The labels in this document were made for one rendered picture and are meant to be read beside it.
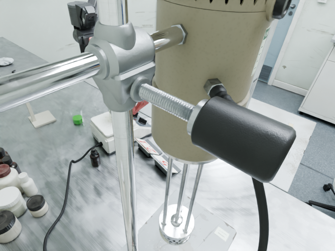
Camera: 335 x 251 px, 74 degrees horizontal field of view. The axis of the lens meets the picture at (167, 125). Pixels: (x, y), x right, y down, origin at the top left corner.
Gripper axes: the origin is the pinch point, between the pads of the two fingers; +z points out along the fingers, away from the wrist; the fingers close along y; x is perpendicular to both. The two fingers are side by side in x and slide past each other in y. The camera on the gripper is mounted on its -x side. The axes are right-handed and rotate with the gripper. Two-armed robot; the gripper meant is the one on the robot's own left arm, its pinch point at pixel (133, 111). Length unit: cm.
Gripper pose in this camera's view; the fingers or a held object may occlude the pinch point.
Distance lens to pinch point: 87.2
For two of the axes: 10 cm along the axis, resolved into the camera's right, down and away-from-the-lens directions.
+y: 5.3, 4.8, -7.0
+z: -4.2, 8.6, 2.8
